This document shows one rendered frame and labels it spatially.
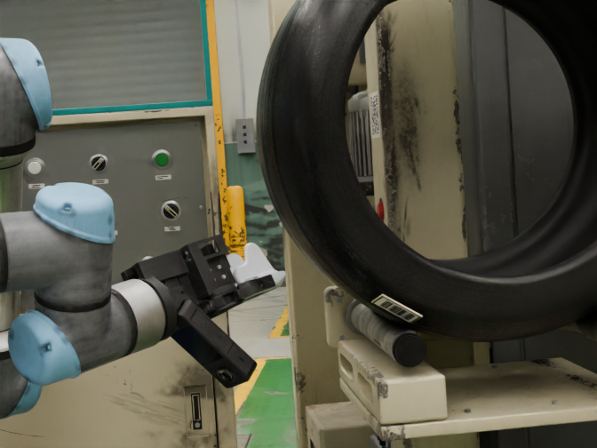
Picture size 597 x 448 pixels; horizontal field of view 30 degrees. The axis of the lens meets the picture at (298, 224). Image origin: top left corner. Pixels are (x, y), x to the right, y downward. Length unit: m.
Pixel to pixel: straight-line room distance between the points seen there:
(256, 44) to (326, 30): 9.30
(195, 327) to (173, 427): 0.97
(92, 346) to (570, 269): 0.65
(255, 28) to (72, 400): 8.73
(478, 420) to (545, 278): 0.20
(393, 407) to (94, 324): 0.49
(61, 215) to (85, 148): 1.12
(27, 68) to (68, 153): 0.78
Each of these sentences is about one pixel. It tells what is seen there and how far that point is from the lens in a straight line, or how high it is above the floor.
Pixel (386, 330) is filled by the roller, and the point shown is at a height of 0.92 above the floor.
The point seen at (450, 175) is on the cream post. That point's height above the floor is 1.11.
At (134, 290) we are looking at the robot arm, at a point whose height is 1.03.
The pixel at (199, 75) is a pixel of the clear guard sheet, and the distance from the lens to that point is 2.15.
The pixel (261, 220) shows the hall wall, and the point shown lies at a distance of 10.66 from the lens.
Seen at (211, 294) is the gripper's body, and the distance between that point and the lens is 1.23.
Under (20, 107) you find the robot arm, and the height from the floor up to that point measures 1.24.
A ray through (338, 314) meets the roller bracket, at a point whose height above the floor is 0.91.
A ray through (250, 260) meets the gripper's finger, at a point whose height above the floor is 1.04.
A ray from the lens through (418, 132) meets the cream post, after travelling 1.81.
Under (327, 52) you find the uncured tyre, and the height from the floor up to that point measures 1.28.
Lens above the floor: 1.15
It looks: 3 degrees down
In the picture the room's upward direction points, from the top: 4 degrees counter-clockwise
